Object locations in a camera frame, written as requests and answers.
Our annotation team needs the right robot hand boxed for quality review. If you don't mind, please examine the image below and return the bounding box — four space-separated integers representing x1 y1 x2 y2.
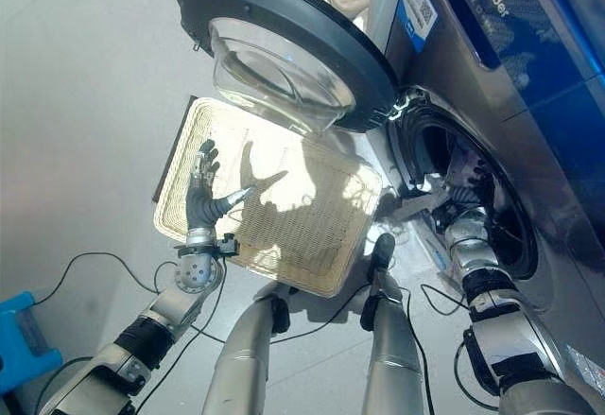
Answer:
445 147 495 214

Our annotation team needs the blue white energy label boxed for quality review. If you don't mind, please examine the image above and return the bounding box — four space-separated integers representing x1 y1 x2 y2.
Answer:
393 0 439 41

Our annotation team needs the left silver robot leg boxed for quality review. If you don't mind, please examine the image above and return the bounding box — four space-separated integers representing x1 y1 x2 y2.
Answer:
200 285 292 415

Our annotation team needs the blue plastic stool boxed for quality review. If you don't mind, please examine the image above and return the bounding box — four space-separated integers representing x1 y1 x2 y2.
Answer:
0 291 64 390

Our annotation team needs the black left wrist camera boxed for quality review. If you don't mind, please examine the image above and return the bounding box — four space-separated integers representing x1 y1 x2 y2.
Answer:
216 233 241 259

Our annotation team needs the grey front-load washing machine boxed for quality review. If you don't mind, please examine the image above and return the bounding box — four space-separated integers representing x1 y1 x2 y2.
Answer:
363 0 605 388

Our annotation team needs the white garment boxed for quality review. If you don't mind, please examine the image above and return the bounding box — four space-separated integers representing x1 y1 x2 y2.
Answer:
397 171 456 222

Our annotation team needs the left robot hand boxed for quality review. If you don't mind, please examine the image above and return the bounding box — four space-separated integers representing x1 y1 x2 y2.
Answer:
185 139 260 233

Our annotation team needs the black round washer door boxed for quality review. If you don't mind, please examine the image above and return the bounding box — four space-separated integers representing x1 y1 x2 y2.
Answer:
172 0 399 136

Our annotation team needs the thin black cable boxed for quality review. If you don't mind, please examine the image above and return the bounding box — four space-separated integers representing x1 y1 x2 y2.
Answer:
35 251 164 307
404 284 472 415

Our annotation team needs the cream woven laundry basket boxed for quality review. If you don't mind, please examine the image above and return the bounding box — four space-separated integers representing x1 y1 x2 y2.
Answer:
151 95 384 299

